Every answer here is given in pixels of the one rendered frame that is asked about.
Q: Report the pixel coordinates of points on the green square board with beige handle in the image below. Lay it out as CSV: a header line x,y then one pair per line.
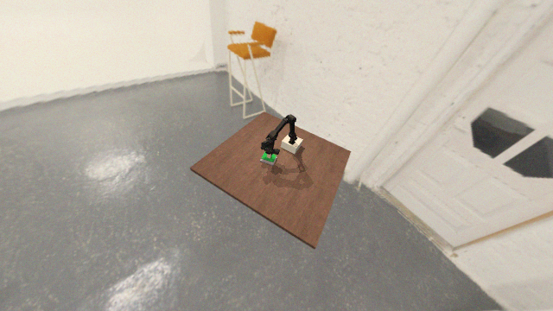
x,y
268,157

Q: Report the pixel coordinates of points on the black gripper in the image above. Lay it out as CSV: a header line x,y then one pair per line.
x,y
275,151

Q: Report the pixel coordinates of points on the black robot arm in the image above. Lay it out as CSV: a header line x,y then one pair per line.
x,y
289,119

